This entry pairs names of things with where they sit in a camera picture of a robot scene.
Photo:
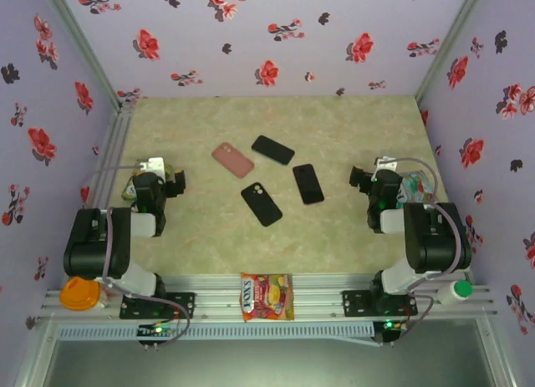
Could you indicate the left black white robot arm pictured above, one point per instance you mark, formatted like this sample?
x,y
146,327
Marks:
x,y
94,245

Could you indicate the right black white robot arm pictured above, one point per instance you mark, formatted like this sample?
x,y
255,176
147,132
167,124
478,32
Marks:
x,y
434,240

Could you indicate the green yellow Fox's candy bag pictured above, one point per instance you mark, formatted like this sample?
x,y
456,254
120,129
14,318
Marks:
x,y
127,190

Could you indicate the teal Fox's candy bag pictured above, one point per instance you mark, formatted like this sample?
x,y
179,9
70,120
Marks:
x,y
416,186

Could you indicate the white bottle with green cap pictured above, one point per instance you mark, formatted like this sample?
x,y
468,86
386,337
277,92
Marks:
x,y
455,291

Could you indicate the orange lidded container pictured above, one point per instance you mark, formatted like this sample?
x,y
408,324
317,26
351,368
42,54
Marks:
x,y
77,295

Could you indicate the red Fox's candy bag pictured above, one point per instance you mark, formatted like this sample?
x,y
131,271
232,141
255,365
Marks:
x,y
267,297

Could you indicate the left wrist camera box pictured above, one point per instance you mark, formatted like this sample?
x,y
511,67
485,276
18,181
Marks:
x,y
152,165

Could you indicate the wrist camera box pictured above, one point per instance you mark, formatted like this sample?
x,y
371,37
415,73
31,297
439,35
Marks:
x,y
152,165
386,163

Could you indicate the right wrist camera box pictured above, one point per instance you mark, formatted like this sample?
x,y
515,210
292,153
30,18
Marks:
x,y
386,163

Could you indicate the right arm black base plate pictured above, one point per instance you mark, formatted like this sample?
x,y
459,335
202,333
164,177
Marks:
x,y
355,303

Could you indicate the aluminium mounting rail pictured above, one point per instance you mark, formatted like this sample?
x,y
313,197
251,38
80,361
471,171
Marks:
x,y
221,297

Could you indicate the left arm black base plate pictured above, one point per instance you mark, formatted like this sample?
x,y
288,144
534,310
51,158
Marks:
x,y
184,305

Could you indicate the aluminium corner post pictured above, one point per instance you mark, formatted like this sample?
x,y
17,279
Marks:
x,y
79,40
449,44

